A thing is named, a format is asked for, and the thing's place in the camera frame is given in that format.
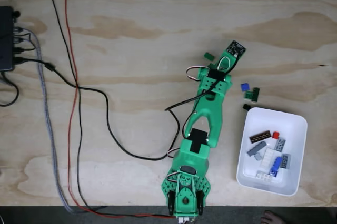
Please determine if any red power wire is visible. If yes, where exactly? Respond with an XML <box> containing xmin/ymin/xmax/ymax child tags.
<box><xmin>56</xmin><ymin>0</ymin><xmax>176</xmax><ymax>219</ymax></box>

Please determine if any white long lego brick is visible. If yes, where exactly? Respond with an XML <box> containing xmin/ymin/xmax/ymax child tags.
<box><xmin>260</xmin><ymin>147</ymin><xmax>277</xmax><ymax>169</ymax></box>

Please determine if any grey two-by-three lego brick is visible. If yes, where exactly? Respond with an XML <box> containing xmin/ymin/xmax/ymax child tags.
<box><xmin>274</xmin><ymin>137</ymin><xmax>287</xmax><ymax>151</ymax></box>
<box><xmin>279</xmin><ymin>153</ymin><xmax>292</xmax><ymax>169</ymax></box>

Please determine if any blue two-by-three lego brick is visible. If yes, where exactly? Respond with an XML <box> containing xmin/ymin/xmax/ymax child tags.
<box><xmin>270</xmin><ymin>156</ymin><xmax>283</xmax><ymax>171</ymax></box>

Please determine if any black usb camera cable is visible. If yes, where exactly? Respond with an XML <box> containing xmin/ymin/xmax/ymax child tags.
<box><xmin>13</xmin><ymin>52</ymin><xmax>240</xmax><ymax>161</ymax></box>

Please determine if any clear white lego brick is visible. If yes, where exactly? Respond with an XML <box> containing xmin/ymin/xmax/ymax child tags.
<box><xmin>255</xmin><ymin>170</ymin><xmax>273</xmax><ymax>182</ymax></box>

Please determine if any white gripper servo cable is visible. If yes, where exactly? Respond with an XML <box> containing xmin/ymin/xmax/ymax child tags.
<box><xmin>218</xmin><ymin>56</ymin><xmax>231</xmax><ymax>72</ymax></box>

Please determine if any black looped cable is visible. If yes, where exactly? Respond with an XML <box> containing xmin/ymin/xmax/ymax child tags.
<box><xmin>0</xmin><ymin>73</ymin><xmax>21</xmax><ymax>108</ymax></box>

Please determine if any black wrist camera board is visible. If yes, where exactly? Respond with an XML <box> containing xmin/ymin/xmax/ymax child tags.
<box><xmin>226</xmin><ymin>40</ymin><xmax>247</xmax><ymax>58</ymax></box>

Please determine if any grey long lego brick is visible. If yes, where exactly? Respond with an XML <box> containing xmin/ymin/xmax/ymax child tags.
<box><xmin>246</xmin><ymin>141</ymin><xmax>268</xmax><ymax>156</ymax></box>

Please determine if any brown long lego brick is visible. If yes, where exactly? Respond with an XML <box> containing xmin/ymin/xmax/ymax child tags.
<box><xmin>249</xmin><ymin>130</ymin><xmax>272</xmax><ymax>144</ymax></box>

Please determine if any black power wire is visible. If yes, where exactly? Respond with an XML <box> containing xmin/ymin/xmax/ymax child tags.
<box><xmin>44</xmin><ymin>0</ymin><xmax>176</xmax><ymax>220</ymax></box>

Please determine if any black usb hub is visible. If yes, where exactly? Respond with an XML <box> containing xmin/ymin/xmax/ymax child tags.
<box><xmin>0</xmin><ymin>5</ymin><xmax>16</xmax><ymax>72</ymax></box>

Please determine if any grey braided cable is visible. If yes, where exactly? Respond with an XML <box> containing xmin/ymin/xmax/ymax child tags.
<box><xmin>14</xmin><ymin>26</ymin><xmax>108</xmax><ymax>214</ymax></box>

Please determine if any white wrist servo cable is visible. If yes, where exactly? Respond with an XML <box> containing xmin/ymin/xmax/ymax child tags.
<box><xmin>186</xmin><ymin>66</ymin><xmax>205</xmax><ymax>80</ymax></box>

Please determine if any dark green lego brick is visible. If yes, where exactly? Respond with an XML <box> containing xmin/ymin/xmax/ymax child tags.
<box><xmin>251</xmin><ymin>87</ymin><xmax>261</xmax><ymax>103</ymax></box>

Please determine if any person's foot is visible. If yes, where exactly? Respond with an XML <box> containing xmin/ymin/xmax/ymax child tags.
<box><xmin>260</xmin><ymin>209</ymin><xmax>286</xmax><ymax>224</ymax></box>

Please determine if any white plastic bin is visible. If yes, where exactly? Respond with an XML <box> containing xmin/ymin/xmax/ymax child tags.
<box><xmin>236</xmin><ymin>107</ymin><xmax>308</xmax><ymax>197</ymax></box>

